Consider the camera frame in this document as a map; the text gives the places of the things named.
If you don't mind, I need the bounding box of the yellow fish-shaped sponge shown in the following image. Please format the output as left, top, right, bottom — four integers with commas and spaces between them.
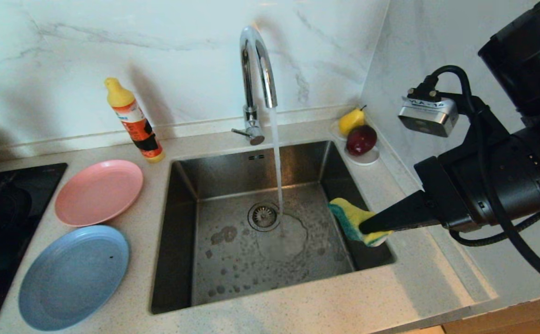
328, 198, 394, 247

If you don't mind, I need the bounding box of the chrome gooseneck faucet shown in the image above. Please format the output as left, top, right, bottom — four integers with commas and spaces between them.
231, 26, 278, 146

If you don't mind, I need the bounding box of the orange detergent bottle yellow cap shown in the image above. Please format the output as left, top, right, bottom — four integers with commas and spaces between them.
104, 77, 166, 163

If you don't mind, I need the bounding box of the pink plastic plate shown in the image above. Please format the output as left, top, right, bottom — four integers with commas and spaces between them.
55, 160, 144, 227

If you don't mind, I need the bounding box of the stainless steel sink basin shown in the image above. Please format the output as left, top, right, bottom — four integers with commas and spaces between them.
150, 141, 396, 315

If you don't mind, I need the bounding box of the small white dish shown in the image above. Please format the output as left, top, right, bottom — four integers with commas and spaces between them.
330, 119, 381, 166

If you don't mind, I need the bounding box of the dark red apple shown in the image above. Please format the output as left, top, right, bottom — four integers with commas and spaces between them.
346, 125, 378, 156

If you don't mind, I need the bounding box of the yellow pear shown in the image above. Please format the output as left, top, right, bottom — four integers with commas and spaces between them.
339, 105, 367, 137

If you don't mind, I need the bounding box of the wooden cabinet panel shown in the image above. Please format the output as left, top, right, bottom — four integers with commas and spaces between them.
442, 292, 540, 334

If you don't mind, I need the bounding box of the round metal drain strainer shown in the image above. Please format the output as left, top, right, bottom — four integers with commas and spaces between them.
247, 202, 282, 232

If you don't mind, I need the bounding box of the blue plastic plate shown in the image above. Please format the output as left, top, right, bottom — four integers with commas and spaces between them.
19, 225, 130, 331

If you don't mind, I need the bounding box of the black glass cooktop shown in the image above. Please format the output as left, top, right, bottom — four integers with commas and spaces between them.
0, 163, 69, 334

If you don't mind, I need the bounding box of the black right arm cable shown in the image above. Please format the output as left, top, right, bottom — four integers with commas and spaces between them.
418, 65, 540, 294

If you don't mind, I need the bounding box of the thin black braided cable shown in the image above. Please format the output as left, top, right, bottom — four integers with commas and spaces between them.
449, 206, 540, 247

